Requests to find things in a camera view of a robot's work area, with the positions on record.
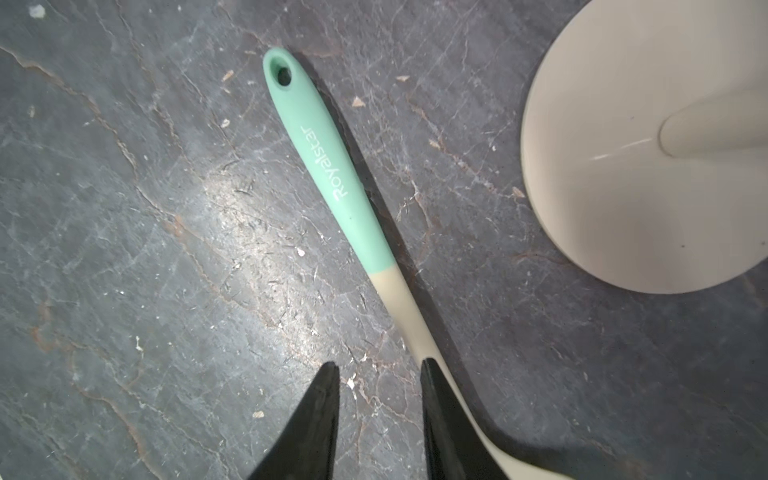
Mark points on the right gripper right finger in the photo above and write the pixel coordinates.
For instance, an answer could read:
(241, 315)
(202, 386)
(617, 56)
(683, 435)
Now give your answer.
(453, 449)

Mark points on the cream skimmer green handle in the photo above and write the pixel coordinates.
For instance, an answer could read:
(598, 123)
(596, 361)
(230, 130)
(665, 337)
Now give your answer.
(319, 144)

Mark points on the cream utensil rack stand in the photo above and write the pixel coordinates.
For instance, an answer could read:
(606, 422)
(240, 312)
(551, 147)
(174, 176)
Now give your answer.
(644, 142)

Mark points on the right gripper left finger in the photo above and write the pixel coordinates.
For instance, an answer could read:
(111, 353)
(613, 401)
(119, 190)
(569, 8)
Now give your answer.
(307, 445)

